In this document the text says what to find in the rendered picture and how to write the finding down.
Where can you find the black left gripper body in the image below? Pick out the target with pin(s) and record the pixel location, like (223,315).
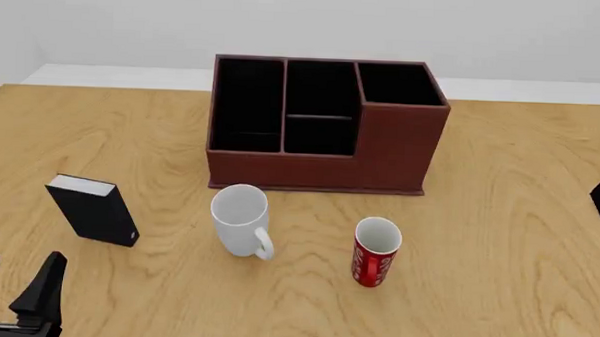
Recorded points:
(14,329)

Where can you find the red-brown desk caddy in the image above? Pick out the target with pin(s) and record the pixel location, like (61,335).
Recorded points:
(396,149)

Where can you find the red mug with white print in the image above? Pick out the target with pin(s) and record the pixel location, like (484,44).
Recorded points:
(371,266)

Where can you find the black book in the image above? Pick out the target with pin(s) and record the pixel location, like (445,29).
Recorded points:
(95,214)

